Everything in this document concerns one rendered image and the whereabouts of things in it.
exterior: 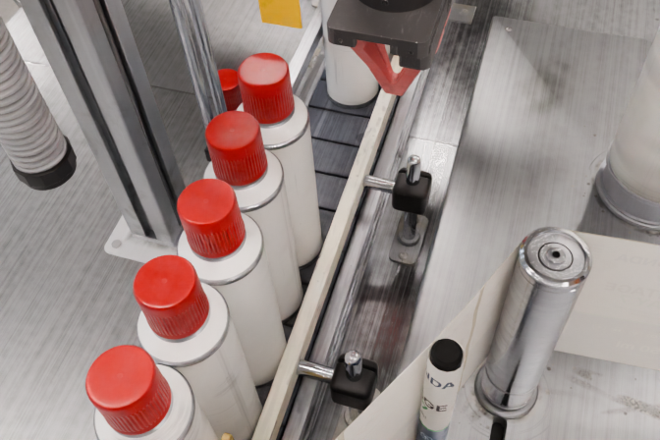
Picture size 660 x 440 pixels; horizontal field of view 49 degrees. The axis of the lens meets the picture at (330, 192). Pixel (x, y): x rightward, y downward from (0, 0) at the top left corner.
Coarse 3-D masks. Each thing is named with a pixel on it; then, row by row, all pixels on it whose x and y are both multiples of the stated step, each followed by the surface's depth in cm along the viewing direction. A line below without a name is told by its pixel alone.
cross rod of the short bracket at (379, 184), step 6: (366, 180) 62; (372, 180) 62; (378, 180) 62; (384, 180) 62; (390, 180) 62; (366, 186) 62; (372, 186) 62; (378, 186) 62; (384, 186) 62; (390, 186) 61; (390, 192) 62
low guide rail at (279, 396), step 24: (384, 96) 67; (384, 120) 66; (360, 144) 64; (360, 168) 62; (360, 192) 62; (336, 216) 59; (336, 240) 58; (336, 264) 58; (312, 288) 55; (312, 312) 54; (288, 360) 52; (288, 384) 51; (264, 408) 50; (264, 432) 49
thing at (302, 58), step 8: (320, 8) 68; (312, 16) 67; (320, 16) 67; (312, 24) 66; (320, 24) 66; (304, 32) 66; (312, 32) 66; (320, 32) 67; (304, 40) 65; (312, 40) 65; (304, 48) 65; (312, 48) 65; (296, 56) 64; (304, 56) 64; (296, 64) 63; (304, 64) 64; (296, 72) 63; (304, 72) 64; (296, 80) 62; (296, 88) 63
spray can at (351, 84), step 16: (320, 0) 63; (336, 0) 61; (336, 48) 65; (336, 64) 67; (352, 64) 66; (336, 80) 69; (352, 80) 68; (368, 80) 69; (336, 96) 70; (352, 96) 70; (368, 96) 70
